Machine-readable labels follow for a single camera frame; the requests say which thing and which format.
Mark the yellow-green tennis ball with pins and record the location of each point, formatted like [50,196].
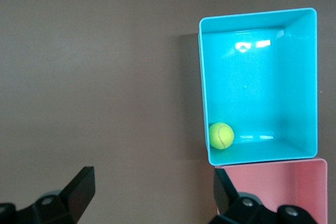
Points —
[221,136]

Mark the pink plastic bin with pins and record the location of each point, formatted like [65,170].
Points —
[275,184]

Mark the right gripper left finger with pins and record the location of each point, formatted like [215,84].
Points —
[65,203]

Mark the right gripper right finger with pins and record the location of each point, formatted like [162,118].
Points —
[244,211]

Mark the blue plastic bin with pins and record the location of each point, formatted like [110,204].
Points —
[257,90]

